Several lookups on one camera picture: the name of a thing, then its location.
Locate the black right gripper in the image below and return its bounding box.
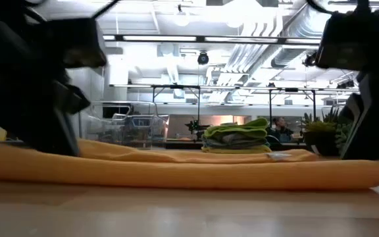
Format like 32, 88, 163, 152
314, 8, 379, 162

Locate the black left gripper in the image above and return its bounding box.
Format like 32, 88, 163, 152
0, 9, 108, 157

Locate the orange microfiber towel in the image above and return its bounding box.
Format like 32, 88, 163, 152
0, 138, 379, 192

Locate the lime green microfiber towel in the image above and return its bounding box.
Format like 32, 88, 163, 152
202, 117, 271, 140

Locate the grey microfiber towel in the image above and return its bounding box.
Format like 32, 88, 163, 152
202, 132, 270, 149

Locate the yellow microfiber towel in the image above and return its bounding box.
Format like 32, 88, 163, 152
201, 144, 273, 155

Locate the potted succulent plant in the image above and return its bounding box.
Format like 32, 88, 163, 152
299, 105, 354, 157

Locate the clear plastic bin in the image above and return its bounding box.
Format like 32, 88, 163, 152
77, 99, 170, 149

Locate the person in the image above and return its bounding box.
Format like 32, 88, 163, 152
270, 117, 296, 144

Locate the small black background robot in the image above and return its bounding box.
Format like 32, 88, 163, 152
185, 118, 211, 140

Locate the round ceiling lamp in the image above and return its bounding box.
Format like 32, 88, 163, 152
172, 7, 191, 28

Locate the black ceiling camera rig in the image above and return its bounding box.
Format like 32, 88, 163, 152
302, 51, 318, 68

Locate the black aluminium table frame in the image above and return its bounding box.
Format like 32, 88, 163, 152
164, 139, 309, 151

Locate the black background workstation frame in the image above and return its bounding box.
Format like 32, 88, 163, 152
151, 83, 319, 133

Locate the black ceiling dome camera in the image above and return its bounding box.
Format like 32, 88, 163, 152
197, 51, 211, 66

